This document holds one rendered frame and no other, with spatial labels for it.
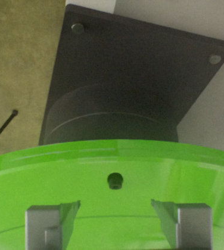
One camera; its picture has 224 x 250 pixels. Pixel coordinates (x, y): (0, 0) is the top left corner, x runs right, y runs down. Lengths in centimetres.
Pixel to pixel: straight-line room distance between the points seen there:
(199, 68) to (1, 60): 137
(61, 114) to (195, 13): 15
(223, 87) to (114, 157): 21
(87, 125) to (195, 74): 11
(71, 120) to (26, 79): 139
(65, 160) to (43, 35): 133
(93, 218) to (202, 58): 18
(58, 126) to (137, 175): 15
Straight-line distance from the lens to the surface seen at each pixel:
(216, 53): 32
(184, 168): 19
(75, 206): 16
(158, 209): 16
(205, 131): 43
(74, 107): 32
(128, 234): 22
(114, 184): 18
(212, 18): 30
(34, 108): 186
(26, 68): 164
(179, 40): 30
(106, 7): 29
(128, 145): 18
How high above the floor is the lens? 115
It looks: 36 degrees down
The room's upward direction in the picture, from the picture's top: 179 degrees clockwise
